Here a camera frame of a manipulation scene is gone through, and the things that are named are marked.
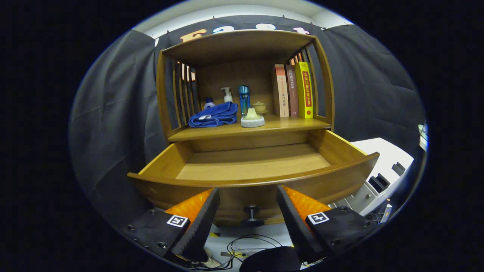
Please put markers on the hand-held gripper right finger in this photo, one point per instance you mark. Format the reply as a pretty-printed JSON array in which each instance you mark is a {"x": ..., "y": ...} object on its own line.
[{"x": 295, "y": 223}]

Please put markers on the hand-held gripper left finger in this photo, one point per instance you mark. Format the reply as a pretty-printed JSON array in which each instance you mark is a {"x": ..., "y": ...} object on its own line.
[{"x": 202, "y": 223}]

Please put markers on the wooden drawer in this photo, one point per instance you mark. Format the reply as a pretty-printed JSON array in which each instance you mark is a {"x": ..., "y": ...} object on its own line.
[{"x": 257, "y": 162}]

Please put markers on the pale green grey-rimmed object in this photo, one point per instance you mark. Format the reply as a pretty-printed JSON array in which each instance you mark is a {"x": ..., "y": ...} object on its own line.
[{"x": 252, "y": 121}]

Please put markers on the wooden cabinet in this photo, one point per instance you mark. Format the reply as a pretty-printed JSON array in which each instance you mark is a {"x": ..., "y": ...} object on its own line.
[{"x": 242, "y": 79}]

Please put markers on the black round object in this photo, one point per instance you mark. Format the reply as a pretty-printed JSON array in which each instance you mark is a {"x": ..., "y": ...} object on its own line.
[{"x": 270, "y": 260}]

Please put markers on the white plastic case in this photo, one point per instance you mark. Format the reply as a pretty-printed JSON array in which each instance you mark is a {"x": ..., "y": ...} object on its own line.
[{"x": 378, "y": 155}]

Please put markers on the blue folded towel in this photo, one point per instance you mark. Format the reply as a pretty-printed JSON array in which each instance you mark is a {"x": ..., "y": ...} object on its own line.
[{"x": 215, "y": 115}]

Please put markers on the small white bottle blue cap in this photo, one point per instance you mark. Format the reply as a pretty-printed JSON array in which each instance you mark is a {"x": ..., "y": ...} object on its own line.
[{"x": 209, "y": 104}]

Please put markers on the yellow lidded teacup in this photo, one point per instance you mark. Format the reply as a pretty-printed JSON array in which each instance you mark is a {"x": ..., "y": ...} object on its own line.
[{"x": 260, "y": 107}]

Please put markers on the white pump bottle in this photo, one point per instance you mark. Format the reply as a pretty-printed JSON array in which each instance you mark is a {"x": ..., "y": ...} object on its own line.
[{"x": 227, "y": 97}]

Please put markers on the blue glass bottle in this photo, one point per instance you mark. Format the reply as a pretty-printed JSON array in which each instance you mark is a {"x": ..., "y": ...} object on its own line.
[{"x": 244, "y": 98}]

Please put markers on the brown book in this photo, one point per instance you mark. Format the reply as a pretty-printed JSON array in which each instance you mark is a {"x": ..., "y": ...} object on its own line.
[{"x": 292, "y": 90}]

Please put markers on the yellow book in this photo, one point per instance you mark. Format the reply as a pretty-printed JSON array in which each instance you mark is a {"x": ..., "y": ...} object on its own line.
[{"x": 304, "y": 90}]

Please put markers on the beige book orange top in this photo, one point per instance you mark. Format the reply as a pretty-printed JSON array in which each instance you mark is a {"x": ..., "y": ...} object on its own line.
[{"x": 281, "y": 90}]

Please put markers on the white and green tool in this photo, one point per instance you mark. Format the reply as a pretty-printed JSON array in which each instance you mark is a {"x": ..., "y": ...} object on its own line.
[{"x": 423, "y": 136}]

